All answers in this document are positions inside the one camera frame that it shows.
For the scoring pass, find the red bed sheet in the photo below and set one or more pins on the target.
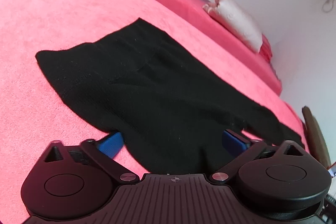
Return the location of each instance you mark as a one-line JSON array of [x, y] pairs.
[[192, 11]]

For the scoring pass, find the pink bed blanket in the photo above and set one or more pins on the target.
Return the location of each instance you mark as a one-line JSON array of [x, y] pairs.
[[33, 115]]

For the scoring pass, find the black pants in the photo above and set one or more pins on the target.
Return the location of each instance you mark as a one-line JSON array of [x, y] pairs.
[[169, 107]]

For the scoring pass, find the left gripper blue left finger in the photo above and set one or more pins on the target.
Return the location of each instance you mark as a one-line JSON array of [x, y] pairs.
[[111, 144]]

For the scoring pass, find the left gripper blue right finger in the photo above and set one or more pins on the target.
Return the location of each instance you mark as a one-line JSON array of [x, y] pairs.
[[234, 143]]

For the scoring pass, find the white pillow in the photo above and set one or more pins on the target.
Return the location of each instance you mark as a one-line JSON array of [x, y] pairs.
[[237, 21]]

